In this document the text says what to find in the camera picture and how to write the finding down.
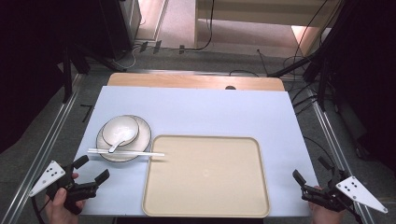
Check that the pale blue table board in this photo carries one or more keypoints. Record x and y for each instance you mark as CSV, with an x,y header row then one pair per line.
x,y
202,112

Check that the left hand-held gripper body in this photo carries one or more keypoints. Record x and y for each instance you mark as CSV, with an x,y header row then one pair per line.
x,y
46,179

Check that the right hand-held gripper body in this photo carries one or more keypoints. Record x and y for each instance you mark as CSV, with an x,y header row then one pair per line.
x,y
355,189

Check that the light wooden furniture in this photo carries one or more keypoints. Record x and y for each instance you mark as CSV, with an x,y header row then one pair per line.
x,y
264,12

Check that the white bowl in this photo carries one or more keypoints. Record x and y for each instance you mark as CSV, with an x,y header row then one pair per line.
x,y
118,124

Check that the beige tray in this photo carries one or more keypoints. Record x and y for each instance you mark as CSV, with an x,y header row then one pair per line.
x,y
205,186

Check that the person's left hand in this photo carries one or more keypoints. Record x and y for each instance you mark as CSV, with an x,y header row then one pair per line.
x,y
57,208

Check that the black curtain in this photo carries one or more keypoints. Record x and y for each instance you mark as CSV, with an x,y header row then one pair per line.
x,y
367,77
31,62

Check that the white spoon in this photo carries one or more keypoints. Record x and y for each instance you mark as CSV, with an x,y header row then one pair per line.
x,y
126,135

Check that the black stand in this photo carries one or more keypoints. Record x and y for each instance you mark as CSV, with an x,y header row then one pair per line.
x,y
295,67
67,77

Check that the aluminium rail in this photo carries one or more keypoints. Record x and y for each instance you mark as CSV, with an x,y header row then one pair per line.
x,y
45,146
329,137

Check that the person's right hand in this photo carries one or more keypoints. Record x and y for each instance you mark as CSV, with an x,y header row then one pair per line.
x,y
323,216

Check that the dark cabinet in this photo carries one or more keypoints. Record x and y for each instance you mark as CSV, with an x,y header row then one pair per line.
x,y
118,28

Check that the white plate with dark rim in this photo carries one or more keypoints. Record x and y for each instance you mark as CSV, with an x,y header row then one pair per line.
x,y
142,137

